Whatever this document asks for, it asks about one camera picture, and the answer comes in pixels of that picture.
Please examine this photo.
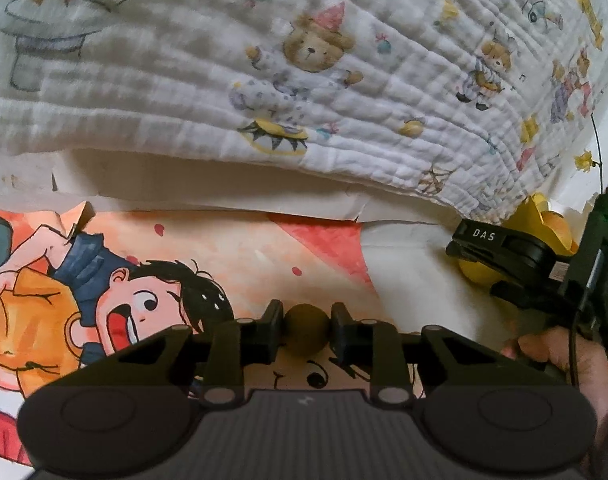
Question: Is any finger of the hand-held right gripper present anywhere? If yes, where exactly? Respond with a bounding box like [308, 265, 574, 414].
[488, 279, 573, 322]
[445, 217, 535, 275]

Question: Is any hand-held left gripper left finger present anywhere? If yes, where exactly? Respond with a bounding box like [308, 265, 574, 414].
[104, 300, 285, 407]

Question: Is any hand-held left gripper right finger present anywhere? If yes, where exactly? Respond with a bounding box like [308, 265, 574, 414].
[330, 301, 514, 407]

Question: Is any brown oval fruit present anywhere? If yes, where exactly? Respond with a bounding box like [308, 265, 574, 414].
[283, 304, 333, 357]

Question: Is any yellow plastic bowl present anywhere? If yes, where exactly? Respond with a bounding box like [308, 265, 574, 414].
[456, 192, 579, 286]

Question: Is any person's right hand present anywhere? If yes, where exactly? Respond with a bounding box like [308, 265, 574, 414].
[501, 326, 608, 407]

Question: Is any cartoon printed mat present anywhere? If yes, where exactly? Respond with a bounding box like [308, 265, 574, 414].
[0, 200, 514, 468]

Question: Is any twig with yellow flowers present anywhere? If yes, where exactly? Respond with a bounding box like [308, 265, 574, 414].
[574, 107, 608, 188]

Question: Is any white quilted printed blanket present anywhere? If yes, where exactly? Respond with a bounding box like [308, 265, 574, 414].
[0, 0, 608, 223]

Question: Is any black cable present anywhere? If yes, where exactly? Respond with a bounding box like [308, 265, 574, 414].
[568, 305, 584, 389]

